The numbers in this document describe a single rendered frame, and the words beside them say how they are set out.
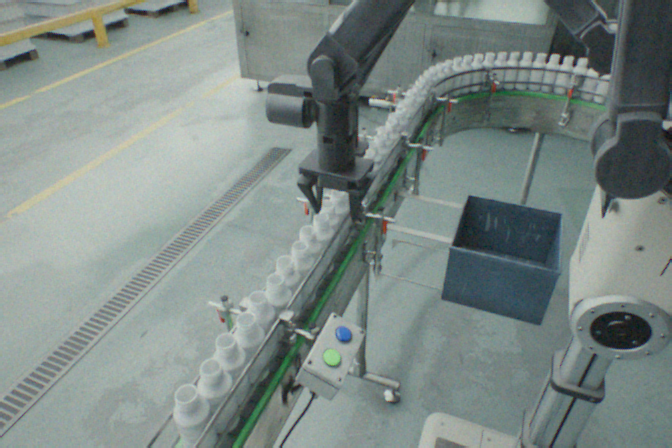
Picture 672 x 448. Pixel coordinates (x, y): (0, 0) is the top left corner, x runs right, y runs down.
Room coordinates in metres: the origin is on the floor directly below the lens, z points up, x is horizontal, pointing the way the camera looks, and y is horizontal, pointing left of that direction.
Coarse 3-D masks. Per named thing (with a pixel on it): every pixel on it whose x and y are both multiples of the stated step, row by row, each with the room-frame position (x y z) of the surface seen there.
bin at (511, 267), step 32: (480, 224) 1.37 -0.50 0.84; (512, 224) 1.33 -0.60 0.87; (544, 224) 1.29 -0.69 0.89; (480, 256) 1.07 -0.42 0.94; (512, 256) 1.32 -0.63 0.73; (544, 256) 1.28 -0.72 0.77; (448, 288) 1.10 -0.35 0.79; (480, 288) 1.07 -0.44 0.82; (512, 288) 1.04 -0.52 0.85; (544, 288) 1.00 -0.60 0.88
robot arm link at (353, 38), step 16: (368, 0) 0.61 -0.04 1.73; (384, 0) 0.60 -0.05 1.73; (400, 0) 0.60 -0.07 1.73; (416, 0) 0.62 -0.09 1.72; (352, 16) 0.61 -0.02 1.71; (368, 16) 0.61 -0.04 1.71; (384, 16) 0.60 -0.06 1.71; (400, 16) 0.61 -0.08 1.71; (336, 32) 0.61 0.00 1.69; (352, 32) 0.61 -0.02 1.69; (368, 32) 0.60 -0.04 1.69; (384, 32) 0.60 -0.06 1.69; (320, 48) 0.62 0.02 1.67; (336, 48) 0.61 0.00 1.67; (352, 48) 0.61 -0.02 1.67; (368, 48) 0.60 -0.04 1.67; (352, 64) 0.60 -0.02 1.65
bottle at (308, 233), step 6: (306, 228) 0.92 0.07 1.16; (312, 228) 0.92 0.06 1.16; (300, 234) 0.90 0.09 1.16; (306, 234) 0.92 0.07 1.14; (312, 234) 0.89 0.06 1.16; (300, 240) 0.91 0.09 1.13; (306, 240) 0.89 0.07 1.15; (312, 240) 0.89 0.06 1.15; (318, 240) 0.92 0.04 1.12; (312, 246) 0.89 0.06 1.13; (318, 246) 0.90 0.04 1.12; (312, 252) 0.88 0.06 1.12; (318, 252) 0.89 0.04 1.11; (318, 258) 0.89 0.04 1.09; (318, 270) 0.89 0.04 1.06; (318, 276) 0.89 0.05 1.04
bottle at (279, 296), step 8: (272, 280) 0.75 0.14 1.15; (280, 280) 0.75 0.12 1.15; (272, 288) 0.72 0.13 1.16; (280, 288) 0.72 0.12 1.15; (272, 296) 0.72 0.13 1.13; (280, 296) 0.72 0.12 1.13; (288, 296) 0.73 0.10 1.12; (272, 304) 0.71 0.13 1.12; (280, 304) 0.71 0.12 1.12; (280, 312) 0.71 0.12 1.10; (280, 328) 0.71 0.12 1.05; (280, 336) 0.71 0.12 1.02
